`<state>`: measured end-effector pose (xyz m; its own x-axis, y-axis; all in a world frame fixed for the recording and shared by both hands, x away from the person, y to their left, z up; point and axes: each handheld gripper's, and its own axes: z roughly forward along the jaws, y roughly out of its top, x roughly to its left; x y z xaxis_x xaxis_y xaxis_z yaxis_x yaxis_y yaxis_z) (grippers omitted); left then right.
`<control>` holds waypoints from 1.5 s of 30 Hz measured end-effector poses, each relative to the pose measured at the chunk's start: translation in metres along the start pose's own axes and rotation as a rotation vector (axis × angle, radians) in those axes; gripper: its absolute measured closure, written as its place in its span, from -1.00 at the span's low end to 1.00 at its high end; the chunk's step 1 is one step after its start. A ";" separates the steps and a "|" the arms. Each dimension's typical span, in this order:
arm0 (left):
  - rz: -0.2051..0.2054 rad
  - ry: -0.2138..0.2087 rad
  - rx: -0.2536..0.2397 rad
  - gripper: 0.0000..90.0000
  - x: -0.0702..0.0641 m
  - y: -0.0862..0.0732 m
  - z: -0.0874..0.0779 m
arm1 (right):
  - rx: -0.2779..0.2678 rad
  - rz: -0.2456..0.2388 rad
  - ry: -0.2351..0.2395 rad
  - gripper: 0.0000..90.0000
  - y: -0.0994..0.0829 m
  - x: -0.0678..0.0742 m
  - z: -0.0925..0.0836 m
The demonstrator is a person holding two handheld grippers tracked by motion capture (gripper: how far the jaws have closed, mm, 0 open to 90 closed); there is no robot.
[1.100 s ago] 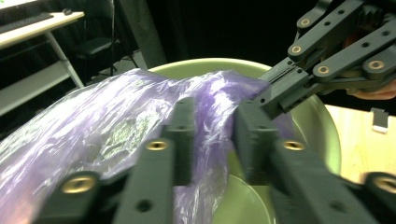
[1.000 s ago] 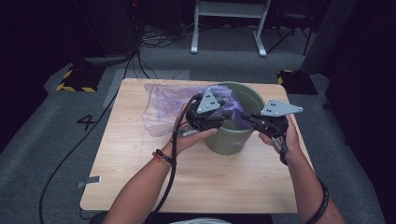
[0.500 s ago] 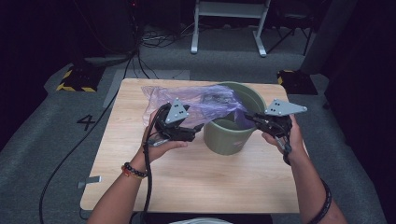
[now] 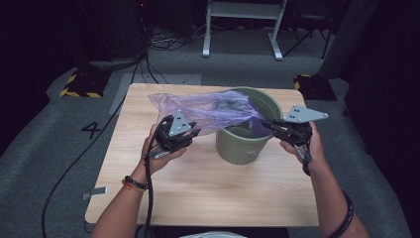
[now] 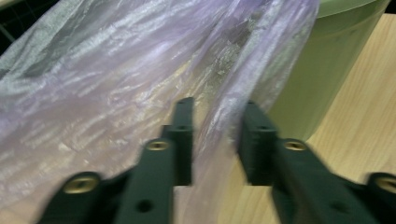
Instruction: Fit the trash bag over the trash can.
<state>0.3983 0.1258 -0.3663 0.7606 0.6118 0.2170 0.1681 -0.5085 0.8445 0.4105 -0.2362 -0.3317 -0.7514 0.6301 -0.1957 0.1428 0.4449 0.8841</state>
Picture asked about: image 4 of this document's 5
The grey tape strip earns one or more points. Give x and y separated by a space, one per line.
97 191

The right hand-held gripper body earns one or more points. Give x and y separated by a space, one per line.
302 114

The person's left hand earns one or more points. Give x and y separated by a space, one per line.
152 158

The grey upright post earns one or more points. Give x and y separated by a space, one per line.
346 39

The black tripod stand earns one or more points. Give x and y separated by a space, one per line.
313 18

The white metal stand frame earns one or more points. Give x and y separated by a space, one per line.
242 10

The purple plastic bag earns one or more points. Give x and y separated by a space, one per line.
204 109

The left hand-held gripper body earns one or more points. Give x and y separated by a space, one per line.
180 125

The black equipment stand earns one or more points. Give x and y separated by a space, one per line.
115 26

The person's right hand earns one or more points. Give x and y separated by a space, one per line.
317 152

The green waste bin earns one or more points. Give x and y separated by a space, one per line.
241 148

